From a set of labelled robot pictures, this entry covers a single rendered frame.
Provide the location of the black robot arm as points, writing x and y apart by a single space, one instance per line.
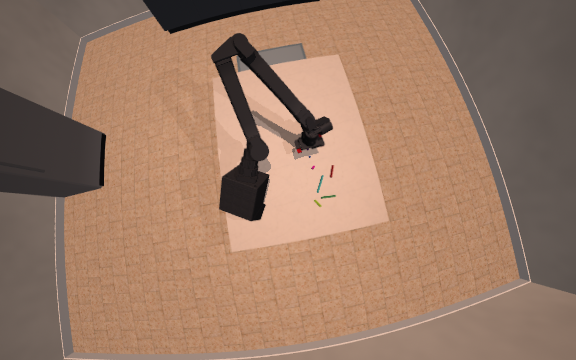
258 149

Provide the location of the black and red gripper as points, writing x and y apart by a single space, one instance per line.
306 145

